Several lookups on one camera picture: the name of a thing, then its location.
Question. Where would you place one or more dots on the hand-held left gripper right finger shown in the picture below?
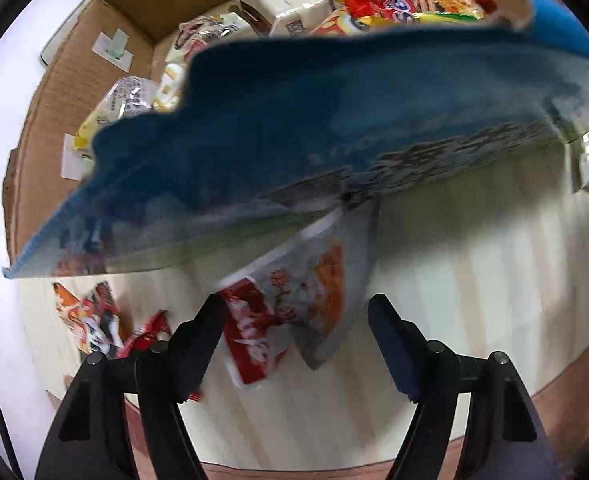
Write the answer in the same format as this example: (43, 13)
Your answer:
(397, 350)

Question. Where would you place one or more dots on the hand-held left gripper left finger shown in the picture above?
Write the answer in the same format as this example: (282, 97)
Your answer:
(202, 340)

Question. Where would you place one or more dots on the red and clear snack packet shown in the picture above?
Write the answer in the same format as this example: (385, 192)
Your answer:
(294, 300)

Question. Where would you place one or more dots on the large blue snack bag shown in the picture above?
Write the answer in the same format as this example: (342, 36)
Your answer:
(324, 125)

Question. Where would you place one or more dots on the yellow clear snack packet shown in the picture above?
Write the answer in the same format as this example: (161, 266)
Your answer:
(104, 115)

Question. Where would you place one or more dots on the small yellow snack packet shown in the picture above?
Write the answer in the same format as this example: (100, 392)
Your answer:
(172, 85)

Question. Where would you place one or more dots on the small clear snack packet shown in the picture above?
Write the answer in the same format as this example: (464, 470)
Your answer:
(209, 30)

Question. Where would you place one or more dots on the orange panda print snack packet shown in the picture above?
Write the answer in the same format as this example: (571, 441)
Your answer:
(89, 317)
(339, 22)

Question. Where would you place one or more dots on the white carton box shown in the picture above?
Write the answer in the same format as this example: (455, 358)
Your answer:
(284, 2)

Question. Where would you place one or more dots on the small red snack packet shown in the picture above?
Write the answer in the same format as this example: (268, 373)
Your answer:
(147, 332)

